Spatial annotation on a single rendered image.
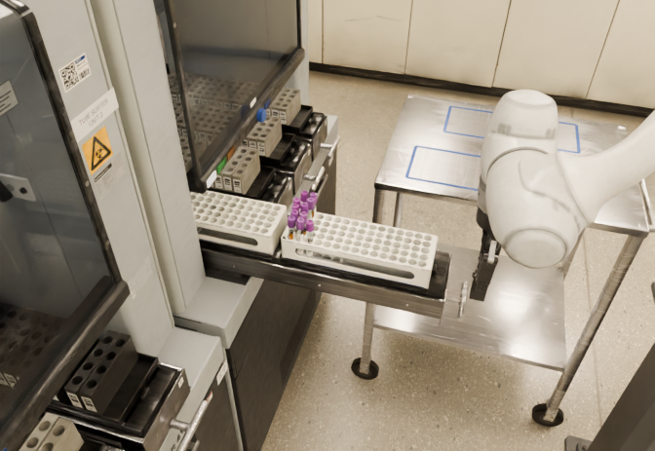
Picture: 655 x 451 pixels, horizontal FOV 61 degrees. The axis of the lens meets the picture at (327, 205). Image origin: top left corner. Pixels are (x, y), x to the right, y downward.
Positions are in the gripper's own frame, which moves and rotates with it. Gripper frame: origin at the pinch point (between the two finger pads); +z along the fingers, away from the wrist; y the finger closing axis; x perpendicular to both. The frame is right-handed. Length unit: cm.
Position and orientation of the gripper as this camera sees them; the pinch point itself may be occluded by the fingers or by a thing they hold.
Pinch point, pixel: (480, 285)
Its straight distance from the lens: 114.1
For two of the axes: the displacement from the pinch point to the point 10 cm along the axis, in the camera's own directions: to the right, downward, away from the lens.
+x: 9.6, 1.8, -2.1
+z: -0.1, 7.7, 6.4
